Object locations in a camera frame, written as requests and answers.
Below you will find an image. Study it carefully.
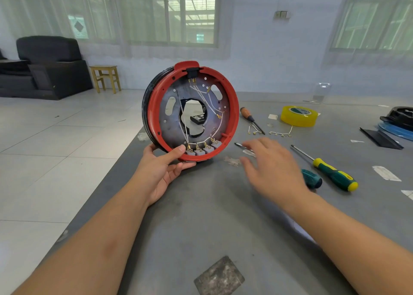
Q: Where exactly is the small wooden stool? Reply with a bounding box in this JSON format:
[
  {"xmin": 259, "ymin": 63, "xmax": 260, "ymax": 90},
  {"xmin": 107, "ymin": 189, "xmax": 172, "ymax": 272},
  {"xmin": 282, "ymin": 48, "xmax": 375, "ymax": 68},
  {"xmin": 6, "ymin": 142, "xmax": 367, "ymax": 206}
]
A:
[{"xmin": 89, "ymin": 65, "xmax": 122, "ymax": 95}]

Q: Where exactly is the person's left forearm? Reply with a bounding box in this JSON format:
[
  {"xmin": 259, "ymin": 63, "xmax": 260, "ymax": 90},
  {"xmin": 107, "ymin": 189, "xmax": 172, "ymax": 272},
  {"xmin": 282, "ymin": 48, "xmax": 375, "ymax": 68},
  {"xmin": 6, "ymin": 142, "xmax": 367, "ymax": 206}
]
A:
[{"xmin": 13, "ymin": 188, "xmax": 159, "ymax": 295}]

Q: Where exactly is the green yellow handle screwdriver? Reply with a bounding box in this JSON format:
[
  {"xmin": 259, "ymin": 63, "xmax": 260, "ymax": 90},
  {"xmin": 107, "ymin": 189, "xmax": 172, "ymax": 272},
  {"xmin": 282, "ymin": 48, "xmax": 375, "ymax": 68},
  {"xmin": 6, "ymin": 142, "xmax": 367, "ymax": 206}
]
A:
[{"xmin": 290, "ymin": 144, "xmax": 360, "ymax": 193}]

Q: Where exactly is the black round appliance part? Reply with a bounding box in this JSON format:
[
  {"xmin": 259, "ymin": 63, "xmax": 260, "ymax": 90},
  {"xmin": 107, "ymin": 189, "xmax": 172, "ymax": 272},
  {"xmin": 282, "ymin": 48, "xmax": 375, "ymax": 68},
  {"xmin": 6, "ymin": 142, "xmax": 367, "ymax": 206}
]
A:
[{"xmin": 381, "ymin": 106, "xmax": 413, "ymax": 131}]

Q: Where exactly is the yellow tape roll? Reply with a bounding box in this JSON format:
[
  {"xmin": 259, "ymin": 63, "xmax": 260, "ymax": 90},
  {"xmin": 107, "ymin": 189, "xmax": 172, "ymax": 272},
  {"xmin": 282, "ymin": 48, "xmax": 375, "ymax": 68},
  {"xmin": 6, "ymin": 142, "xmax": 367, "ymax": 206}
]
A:
[{"xmin": 280, "ymin": 105, "xmax": 321, "ymax": 128}]

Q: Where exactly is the sheer white curtain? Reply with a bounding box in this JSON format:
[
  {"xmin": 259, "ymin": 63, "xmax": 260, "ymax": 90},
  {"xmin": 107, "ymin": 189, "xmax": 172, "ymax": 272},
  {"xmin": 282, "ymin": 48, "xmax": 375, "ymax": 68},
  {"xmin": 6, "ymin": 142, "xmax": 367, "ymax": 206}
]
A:
[
  {"xmin": 0, "ymin": 0, "xmax": 233, "ymax": 61},
  {"xmin": 323, "ymin": 0, "xmax": 413, "ymax": 69}
]

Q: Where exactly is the person's left hand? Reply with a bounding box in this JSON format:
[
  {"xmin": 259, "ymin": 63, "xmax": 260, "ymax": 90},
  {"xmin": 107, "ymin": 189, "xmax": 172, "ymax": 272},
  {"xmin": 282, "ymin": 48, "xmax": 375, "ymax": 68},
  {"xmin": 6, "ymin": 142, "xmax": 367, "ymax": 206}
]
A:
[{"xmin": 132, "ymin": 143, "xmax": 196, "ymax": 207}]

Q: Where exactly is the large barred window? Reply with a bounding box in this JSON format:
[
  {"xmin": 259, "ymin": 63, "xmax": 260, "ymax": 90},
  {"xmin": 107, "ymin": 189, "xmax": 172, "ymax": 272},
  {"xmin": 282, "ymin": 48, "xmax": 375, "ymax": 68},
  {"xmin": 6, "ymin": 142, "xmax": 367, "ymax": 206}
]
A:
[
  {"xmin": 68, "ymin": 0, "xmax": 217, "ymax": 46},
  {"xmin": 332, "ymin": 0, "xmax": 413, "ymax": 52}
]

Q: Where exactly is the narrow white tape strip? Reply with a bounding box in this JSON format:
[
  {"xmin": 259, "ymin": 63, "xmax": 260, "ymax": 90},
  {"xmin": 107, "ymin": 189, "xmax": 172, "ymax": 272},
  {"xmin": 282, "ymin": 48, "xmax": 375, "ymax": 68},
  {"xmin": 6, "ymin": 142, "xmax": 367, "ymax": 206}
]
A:
[{"xmin": 372, "ymin": 165, "xmax": 402, "ymax": 182}]

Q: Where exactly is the orange handle screwdriver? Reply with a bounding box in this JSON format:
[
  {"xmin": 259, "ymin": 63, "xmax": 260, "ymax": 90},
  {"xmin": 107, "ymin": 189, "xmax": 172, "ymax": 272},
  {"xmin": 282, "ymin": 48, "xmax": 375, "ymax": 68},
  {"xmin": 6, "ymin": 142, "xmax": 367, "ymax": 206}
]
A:
[{"xmin": 240, "ymin": 107, "xmax": 266, "ymax": 135}]

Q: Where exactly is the teal handle screwdriver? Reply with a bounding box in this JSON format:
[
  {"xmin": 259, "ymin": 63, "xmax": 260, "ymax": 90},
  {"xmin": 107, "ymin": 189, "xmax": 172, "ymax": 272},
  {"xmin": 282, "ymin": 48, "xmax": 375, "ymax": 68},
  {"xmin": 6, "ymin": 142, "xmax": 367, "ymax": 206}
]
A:
[{"xmin": 234, "ymin": 142, "xmax": 324, "ymax": 190}]

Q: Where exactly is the black armchair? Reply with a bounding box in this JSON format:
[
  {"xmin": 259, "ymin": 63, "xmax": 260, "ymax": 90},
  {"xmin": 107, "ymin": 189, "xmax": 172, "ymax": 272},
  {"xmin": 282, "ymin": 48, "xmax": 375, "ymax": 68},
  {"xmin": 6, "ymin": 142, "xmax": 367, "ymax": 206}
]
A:
[{"xmin": 0, "ymin": 36, "xmax": 94, "ymax": 100}]

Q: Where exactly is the black flat plate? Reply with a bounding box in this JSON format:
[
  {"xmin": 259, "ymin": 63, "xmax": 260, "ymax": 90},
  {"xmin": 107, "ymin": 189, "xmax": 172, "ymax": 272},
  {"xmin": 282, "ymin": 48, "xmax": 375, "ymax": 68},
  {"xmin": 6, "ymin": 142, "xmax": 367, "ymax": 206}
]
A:
[{"xmin": 359, "ymin": 127, "xmax": 404, "ymax": 150}]

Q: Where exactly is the blue ring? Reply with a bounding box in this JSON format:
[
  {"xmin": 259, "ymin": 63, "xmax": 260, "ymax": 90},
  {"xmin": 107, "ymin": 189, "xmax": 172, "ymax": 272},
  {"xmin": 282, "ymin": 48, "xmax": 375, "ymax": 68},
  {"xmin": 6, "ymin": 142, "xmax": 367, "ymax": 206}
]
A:
[{"xmin": 378, "ymin": 122, "xmax": 413, "ymax": 142}]

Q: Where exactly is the person's right hand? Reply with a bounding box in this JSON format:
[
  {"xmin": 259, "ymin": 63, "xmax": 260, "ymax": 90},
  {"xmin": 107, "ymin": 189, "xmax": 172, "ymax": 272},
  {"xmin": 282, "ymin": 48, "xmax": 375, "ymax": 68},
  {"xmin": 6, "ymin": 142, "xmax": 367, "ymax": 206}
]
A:
[{"xmin": 240, "ymin": 137, "xmax": 312, "ymax": 205}]

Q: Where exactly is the person's right forearm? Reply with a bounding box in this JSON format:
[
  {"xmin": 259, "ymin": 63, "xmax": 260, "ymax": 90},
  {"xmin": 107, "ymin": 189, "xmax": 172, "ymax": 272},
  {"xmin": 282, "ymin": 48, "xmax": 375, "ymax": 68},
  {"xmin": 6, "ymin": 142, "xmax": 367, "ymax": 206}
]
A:
[{"xmin": 287, "ymin": 188, "xmax": 413, "ymax": 295}]

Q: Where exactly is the red round appliance base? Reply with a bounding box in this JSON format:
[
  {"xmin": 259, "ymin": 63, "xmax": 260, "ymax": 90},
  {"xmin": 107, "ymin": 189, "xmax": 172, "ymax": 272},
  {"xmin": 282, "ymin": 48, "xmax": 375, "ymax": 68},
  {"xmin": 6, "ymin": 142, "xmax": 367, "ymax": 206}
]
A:
[{"xmin": 142, "ymin": 60, "xmax": 240, "ymax": 162}]

